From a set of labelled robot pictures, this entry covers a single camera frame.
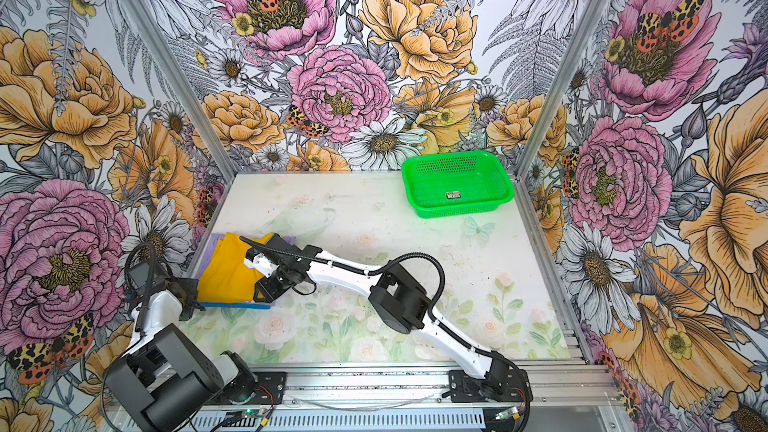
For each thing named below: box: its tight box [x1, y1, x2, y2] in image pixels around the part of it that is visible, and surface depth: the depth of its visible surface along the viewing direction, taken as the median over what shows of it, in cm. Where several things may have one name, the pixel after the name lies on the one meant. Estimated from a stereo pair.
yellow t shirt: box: [197, 232, 274, 303], surface depth 88 cm
